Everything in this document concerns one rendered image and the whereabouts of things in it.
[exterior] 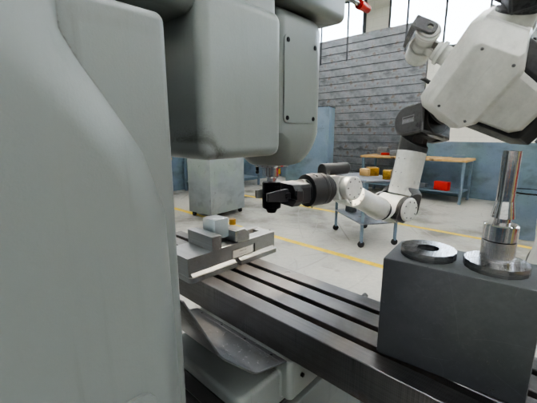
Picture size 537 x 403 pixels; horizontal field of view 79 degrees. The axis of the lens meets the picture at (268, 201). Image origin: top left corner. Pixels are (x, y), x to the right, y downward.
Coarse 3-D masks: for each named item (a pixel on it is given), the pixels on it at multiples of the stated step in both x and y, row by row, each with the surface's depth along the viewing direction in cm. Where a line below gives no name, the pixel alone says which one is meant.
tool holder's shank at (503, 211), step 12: (504, 156) 49; (516, 156) 48; (504, 168) 49; (516, 168) 48; (504, 180) 49; (516, 180) 48; (504, 192) 49; (504, 204) 49; (492, 216) 51; (504, 216) 49
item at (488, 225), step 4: (488, 220) 53; (492, 220) 53; (484, 224) 51; (488, 224) 51; (492, 224) 50; (496, 224) 50; (512, 224) 50; (516, 224) 50; (484, 228) 51; (488, 228) 51; (492, 228) 50; (496, 228) 49; (500, 228) 49; (504, 228) 49; (508, 228) 49; (512, 228) 49; (516, 228) 49; (496, 232) 50; (500, 232) 49; (504, 232) 49; (508, 232) 49; (512, 232) 49; (516, 232) 49
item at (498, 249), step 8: (488, 232) 51; (488, 240) 51; (496, 240) 50; (504, 240) 49; (512, 240) 49; (480, 248) 52; (488, 248) 51; (496, 248) 50; (504, 248) 49; (512, 248) 49; (480, 256) 52; (488, 256) 51; (496, 256) 50; (504, 256) 50; (512, 256) 50; (496, 264) 50; (504, 264) 50; (512, 264) 50
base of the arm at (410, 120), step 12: (408, 108) 103; (420, 108) 99; (396, 120) 107; (408, 120) 103; (420, 120) 99; (432, 120) 99; (396, 132) 107; (408, 132) 102; (420, 132) 99; (432, 132) 100; (444, 132) 102
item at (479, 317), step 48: (384, 288) 58; (432, 288) 53; (480, 288) 49; (528, 288) 46; (384, 336) 59; (432, 336) 54; (480, 336) 50; (528, 336) 46; (480, 384) 51; (528, 384) 47
